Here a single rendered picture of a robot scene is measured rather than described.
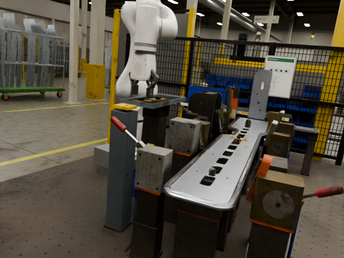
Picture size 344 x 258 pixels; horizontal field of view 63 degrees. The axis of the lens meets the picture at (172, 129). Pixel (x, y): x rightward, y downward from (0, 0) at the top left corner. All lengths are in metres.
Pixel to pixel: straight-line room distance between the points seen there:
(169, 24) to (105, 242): 0.79
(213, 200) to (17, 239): 0.68
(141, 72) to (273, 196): 0.62
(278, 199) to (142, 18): 0.73
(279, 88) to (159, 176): 1.67
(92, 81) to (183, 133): 8.02
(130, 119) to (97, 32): 8.10
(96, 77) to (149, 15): 7.90
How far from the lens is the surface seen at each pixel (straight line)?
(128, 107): 0.93
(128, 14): 1.49
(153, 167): 0.81
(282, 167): 0.95
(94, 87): 8.93
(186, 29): 3.67
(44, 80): 9.46
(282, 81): 2.33
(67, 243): 1.06
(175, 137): 1.04
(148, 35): 1.05
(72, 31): 8.14
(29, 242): 1.09
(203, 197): 0.71
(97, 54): 8.97
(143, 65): 1.05
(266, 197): 0.75
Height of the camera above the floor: 1.31
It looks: 13 degrees down
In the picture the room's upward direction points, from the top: 6 degrees clockwise
